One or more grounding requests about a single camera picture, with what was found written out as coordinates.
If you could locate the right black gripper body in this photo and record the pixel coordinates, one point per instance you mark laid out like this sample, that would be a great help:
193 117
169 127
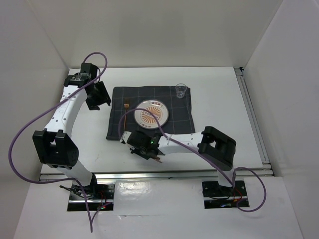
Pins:
141 152

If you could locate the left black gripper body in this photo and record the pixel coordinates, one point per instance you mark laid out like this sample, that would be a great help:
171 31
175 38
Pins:
99 95

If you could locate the copper knife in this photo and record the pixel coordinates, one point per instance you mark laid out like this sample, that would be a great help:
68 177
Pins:
157 159

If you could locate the dark grey checked cloth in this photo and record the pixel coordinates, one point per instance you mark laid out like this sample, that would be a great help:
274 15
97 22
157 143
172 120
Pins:
179 121

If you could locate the patterned glass plate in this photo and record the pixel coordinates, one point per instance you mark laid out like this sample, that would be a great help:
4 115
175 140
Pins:
152 110

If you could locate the copper fork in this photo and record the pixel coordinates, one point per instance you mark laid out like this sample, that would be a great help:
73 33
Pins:
126 106

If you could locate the clear plastic cup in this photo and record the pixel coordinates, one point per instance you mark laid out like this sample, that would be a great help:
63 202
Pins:
180 90

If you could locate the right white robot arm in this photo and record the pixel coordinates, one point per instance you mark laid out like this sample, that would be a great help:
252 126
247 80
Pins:
212 145

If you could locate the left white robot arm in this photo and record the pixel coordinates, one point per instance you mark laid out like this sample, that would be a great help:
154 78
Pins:
53 144

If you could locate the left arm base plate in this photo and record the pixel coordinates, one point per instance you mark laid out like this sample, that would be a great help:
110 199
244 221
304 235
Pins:
102 199

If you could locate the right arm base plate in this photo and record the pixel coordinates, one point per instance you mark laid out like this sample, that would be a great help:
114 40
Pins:
220 197

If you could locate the right aluminium rail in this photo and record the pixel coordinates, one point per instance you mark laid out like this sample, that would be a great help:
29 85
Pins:
239 72

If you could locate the aluminium rail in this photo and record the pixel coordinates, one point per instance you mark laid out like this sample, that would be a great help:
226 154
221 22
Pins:
239 72
163 175

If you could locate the front aluminium rail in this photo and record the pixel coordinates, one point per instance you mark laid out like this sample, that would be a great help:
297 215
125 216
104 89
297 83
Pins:
163 175

